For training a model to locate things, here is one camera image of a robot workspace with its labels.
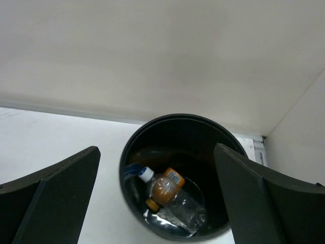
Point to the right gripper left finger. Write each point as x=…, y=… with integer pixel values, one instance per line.
x=49, y=205

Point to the clear plastic bottle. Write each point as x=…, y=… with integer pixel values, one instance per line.
x=184, y=212

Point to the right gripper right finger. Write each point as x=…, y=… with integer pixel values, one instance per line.
x=265, y=206

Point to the orange plastic bottle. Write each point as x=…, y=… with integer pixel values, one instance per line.
x=161, y=188

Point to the black plastic bin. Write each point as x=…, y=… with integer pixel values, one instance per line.
x=184, y=142

